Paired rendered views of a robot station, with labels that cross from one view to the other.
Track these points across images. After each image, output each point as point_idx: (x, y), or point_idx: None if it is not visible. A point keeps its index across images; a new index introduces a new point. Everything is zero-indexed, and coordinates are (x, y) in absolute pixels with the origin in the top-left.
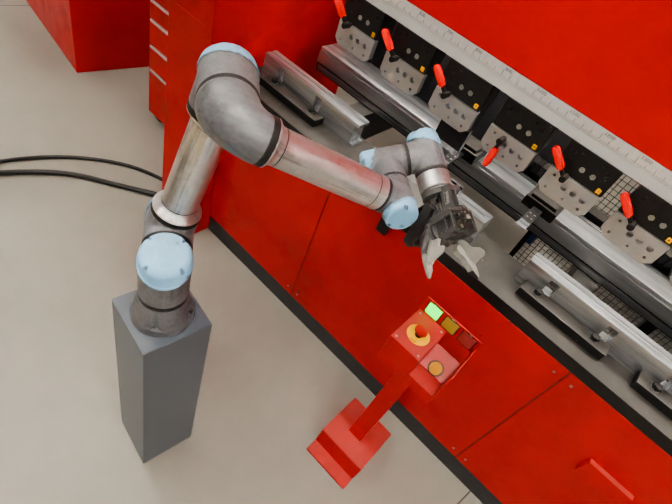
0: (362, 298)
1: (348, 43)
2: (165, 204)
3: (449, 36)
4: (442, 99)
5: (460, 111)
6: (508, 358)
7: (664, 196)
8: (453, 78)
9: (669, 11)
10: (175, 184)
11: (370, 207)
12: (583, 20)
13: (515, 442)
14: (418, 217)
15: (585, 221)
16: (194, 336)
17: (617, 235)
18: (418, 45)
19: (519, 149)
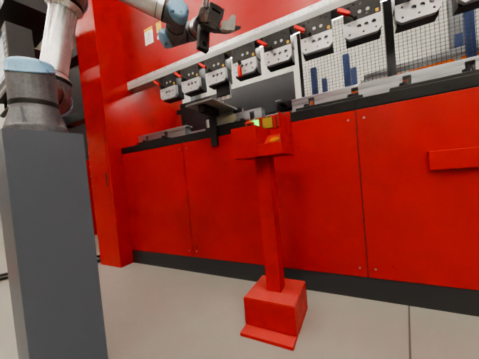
0: (230, 204)
1: (166, 95)
2: None
3: (199, 55)
4: (209, 76)
5: (219, 73)
6: (322, 142)
7: (309, 17)
8: (209, 65)
9: None
10: (43, 45)
11: (159, 7)
12: (235, 5)
13: (383, 203)
14: (197, 33)
15: None
16: (65, 139)
17: (310, 47)
18: (191, 68)
19: (248, 60)
